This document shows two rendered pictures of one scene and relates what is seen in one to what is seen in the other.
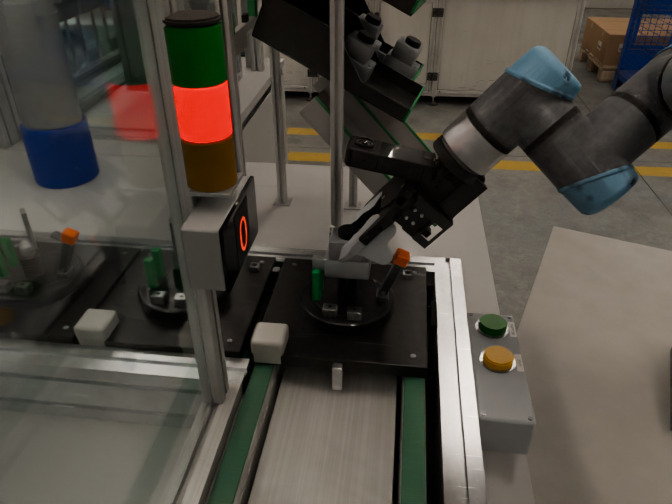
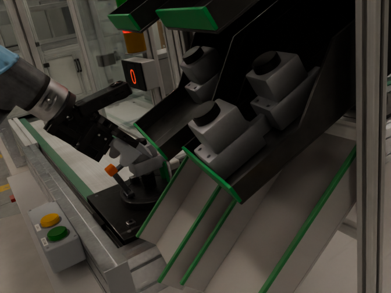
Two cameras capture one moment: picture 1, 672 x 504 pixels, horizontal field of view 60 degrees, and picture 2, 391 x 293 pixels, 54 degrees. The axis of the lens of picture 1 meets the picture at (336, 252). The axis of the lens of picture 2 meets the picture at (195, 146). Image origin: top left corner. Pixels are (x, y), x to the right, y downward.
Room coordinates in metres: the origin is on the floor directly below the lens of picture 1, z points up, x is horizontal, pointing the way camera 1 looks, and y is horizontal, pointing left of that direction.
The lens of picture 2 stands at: (1.40, -0.38, 1.38)
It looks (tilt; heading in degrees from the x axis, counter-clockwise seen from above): 22 degrees down; 145
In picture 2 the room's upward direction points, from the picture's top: 10 degrees counter-clockwise
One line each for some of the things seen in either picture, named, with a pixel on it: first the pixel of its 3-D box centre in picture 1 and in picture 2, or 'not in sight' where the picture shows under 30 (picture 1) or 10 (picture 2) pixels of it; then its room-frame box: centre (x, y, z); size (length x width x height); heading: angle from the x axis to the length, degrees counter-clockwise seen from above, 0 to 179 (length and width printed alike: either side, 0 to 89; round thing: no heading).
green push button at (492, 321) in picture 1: (492, 326); (57, 235); (0.66, -0.23, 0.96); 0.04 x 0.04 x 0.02
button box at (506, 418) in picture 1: (494, 376); (54, 233); (0.59, -0.22, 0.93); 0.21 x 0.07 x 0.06; 173
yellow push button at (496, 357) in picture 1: (497, 360); (50, 221); (0.59, -0.22, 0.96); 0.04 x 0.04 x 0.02
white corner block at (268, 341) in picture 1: (269, 343); (169, 167); (0.61, 0.09, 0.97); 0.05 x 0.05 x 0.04; 83
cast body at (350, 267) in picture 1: (341, 249); (146, 153); (0.70, -0.01, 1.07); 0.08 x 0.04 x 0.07; 83
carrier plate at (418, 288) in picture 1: (347, 310); (153, 197); (0.70, -0.02, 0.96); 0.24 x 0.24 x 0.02; 83
